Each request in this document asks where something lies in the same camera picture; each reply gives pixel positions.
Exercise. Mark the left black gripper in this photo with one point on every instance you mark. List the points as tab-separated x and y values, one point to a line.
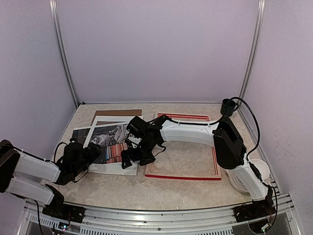
92	156

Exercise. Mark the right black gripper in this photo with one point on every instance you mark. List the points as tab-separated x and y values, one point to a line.
134	157

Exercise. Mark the cat and books photo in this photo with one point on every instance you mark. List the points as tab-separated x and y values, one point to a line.
112	144

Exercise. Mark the white photo mat board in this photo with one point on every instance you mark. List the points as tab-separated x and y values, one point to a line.
107	169

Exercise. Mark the red wooden picture frame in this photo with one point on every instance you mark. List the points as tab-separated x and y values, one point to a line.
189	153

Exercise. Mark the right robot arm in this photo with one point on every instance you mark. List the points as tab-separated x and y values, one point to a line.
231	153

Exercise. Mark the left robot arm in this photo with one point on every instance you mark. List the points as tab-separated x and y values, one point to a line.
17	166

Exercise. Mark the brown backing board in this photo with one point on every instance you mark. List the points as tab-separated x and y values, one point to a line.
114	116

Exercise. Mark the dark green mug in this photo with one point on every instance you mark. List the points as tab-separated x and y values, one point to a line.
228	107

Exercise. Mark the clear glass plate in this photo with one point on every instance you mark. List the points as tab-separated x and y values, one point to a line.
236	183

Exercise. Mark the white orange bowl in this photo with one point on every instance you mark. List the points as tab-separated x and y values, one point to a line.
262	167

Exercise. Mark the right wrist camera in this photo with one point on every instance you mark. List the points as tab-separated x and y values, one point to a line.
137	127

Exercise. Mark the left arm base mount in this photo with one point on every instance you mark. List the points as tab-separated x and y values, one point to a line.
69	213

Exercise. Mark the front aluminium rail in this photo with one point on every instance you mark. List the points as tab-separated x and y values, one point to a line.
108	221

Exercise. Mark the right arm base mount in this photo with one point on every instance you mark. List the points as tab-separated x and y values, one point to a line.
248	212

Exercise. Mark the left aluminium post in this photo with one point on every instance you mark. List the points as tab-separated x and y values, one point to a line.
62	52

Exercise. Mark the aluminium post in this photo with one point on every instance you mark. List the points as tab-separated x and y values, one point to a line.
62	52
254	47

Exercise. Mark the right aluminium post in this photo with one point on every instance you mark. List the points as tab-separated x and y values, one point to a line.
254	47

